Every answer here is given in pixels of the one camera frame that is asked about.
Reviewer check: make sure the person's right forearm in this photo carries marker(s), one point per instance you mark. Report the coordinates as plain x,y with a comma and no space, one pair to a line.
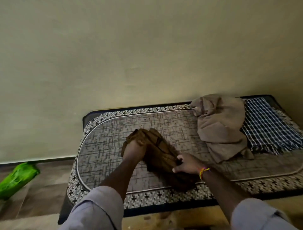
239,201

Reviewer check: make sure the person's left hand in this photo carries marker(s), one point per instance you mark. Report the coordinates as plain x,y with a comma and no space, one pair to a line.
133,151

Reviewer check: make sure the green plastic bag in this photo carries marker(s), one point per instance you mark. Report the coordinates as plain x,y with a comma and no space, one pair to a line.
16,179

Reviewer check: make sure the multicoloured thread wristband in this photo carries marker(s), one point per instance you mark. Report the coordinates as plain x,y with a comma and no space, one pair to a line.
203,172

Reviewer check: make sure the person's left forearm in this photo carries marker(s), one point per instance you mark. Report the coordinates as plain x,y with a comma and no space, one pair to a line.
104,196

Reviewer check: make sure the patterned grey mattress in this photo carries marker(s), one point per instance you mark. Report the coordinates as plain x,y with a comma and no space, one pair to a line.
180,154

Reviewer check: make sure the blue checked cloth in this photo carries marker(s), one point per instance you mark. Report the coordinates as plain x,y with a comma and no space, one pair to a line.
267,125

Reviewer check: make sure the person's right thumb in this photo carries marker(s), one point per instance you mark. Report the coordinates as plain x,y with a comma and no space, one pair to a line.
178,169

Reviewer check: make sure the person's right hand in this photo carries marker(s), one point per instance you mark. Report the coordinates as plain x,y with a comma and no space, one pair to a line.
189,164

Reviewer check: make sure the beige garment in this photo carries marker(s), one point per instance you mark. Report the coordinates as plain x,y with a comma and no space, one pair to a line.
220,128

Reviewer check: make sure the person's left fingers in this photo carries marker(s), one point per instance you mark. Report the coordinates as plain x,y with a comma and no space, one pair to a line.
138,143

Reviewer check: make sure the brown garment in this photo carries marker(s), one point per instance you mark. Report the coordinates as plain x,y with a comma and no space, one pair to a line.
161,157

